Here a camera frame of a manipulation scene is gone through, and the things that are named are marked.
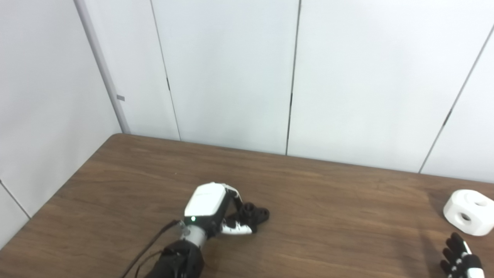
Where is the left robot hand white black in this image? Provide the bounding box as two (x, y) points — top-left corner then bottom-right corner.
(184, 182), (254, 236)

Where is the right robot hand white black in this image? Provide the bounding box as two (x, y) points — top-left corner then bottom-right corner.
(440, 232), (485, 278)

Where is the black flanged holder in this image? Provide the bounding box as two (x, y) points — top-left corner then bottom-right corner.
(226, 202), (270, 234)

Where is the round white piece with hole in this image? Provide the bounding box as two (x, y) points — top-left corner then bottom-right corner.
(443, 189), (494, 236)

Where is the grey wall corner strip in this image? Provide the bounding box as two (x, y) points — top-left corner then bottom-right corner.
(73, 0), (132, 134)

